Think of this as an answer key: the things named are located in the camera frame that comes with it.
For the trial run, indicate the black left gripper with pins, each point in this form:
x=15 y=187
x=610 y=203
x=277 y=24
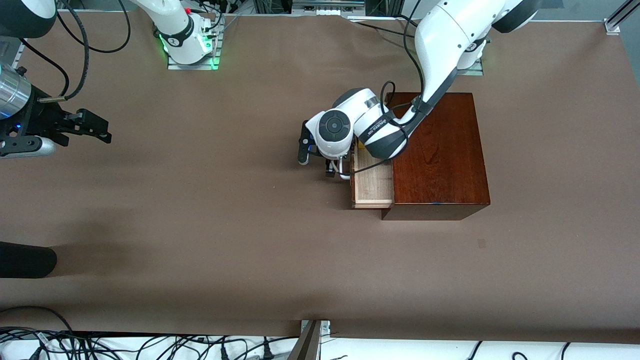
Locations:
x=331 y=168

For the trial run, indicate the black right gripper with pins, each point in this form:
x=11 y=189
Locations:
x=41 y=120

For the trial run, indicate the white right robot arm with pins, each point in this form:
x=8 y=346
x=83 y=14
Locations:
x=12 y=90

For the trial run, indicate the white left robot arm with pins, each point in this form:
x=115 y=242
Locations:
x=445 y=35

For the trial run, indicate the dark red wooden cabinet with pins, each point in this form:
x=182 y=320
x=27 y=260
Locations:
x=440 y=160

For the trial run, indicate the brown table cover sheet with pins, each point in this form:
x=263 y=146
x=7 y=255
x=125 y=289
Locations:
x=200 y=225

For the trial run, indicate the black rounded object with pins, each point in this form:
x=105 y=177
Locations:
x=25 y=260

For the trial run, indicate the aluminium frame profile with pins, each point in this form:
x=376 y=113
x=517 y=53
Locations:
x=17 y=52

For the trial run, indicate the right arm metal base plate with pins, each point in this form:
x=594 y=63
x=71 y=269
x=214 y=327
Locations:
x=192 y=66

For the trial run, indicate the metal rail equipment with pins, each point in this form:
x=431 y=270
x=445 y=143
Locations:
x=327 y=6

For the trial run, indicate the aluminium profile with bracket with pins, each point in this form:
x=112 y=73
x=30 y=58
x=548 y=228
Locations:
x=307 y=345

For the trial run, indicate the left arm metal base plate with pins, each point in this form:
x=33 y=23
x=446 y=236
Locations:
x=475 y=71

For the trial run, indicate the aluminium corner post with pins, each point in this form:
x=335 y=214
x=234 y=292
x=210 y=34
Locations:
x=617 y=20

